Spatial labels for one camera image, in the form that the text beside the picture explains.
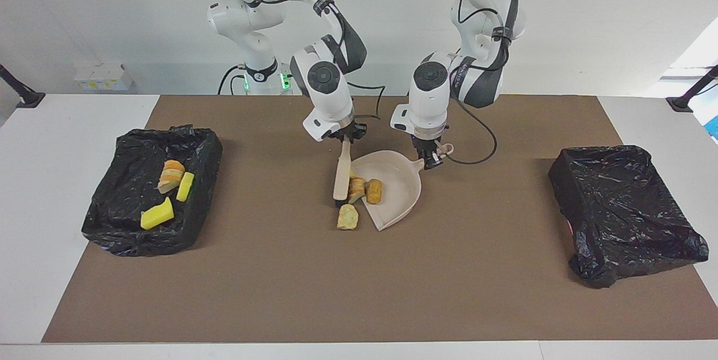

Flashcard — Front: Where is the beige hand brush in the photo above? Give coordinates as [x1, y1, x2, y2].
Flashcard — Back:
[333, 139, 353, 202]

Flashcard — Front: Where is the beige plastic dustpan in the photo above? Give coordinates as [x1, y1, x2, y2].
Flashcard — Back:
[349, 143, 455, 232]

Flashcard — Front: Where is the pale striped croissant piece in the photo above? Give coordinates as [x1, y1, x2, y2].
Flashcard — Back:
[348, 177, 367, 205]

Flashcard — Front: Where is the pale bread lump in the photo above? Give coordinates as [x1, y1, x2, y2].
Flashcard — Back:
[337, 204, 360, 231]

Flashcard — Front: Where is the small yellow green sponge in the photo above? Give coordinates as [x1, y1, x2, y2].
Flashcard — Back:
[176, 172, 195, 203]

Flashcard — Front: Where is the golden croissant chunk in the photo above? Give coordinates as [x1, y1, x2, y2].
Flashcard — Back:
[157, 159, 186, 195]

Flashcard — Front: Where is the large yellow sponge piece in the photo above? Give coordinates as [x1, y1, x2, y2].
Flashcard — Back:
[140, 196, 175, 230]

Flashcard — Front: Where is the black bag lined bin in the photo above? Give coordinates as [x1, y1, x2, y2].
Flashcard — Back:
[81, 124, 223, 257]
[548, 145, 709, 289]

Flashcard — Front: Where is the brown table mat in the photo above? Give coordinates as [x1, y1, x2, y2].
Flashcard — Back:
[42, 95, 718, 344]

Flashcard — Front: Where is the white cardboard box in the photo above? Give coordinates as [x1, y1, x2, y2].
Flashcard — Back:
[74, 63, 135, 91]

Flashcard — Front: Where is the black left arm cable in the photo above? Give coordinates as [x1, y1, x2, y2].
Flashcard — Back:
[443, 0, 511, 165]

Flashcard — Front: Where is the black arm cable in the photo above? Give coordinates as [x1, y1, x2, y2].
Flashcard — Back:
[194, 0, 388, 122]
[443, 0, 511, 165]

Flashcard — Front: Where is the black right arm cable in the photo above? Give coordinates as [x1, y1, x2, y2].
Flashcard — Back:
[194, 0, 388, 122]

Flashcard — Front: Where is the black base cable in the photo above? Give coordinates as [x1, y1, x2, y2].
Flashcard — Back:
[217, 64, 247, 96]

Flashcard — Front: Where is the black camera stand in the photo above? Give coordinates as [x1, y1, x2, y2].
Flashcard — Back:
[0, 64, 46, 109]
[666, 64, 718, 113]

